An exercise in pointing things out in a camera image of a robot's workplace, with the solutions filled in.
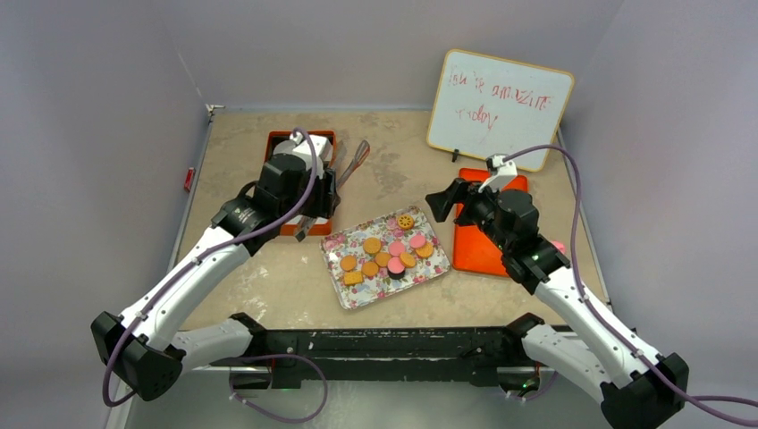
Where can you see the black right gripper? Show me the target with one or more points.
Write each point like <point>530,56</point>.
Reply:
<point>442,203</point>

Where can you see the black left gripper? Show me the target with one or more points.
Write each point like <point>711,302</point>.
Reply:
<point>326,198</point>

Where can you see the flower shaped yellow cookie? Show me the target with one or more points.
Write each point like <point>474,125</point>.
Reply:
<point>405,222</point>

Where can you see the pink round cookie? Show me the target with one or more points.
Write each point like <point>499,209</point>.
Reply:
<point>396,248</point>
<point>417,241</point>

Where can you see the metal serving tongs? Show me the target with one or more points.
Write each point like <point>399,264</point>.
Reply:
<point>307,223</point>

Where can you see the round orange cookie top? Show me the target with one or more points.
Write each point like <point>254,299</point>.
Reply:
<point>372,245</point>

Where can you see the round orange cookie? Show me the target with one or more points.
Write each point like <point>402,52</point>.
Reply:
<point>372,245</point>
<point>348,263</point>

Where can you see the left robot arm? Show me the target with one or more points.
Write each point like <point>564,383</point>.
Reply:
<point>142,347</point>

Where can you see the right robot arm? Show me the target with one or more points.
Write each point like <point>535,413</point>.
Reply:
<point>633,383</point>

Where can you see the orange box lid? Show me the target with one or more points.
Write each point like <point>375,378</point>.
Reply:
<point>472,251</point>

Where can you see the black round cookie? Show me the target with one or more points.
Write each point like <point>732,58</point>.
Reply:
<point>397,275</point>

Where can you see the floral serving tray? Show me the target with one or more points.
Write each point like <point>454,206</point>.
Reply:
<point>350,242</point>

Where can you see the white dry-erase board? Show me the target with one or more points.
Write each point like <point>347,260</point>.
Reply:
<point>485,105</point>

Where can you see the square orange biscuit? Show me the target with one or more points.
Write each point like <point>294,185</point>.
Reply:
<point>352,278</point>

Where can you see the pink eraser cap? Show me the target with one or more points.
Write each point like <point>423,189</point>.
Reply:
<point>560,246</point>

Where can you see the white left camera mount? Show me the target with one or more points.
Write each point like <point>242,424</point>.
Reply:
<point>319,154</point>

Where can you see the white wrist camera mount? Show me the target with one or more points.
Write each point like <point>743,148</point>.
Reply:
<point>502,171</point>

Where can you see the red wall clip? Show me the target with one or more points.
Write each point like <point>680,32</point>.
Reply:
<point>188,180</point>

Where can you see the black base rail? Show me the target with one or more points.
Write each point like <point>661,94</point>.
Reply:
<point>479,356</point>

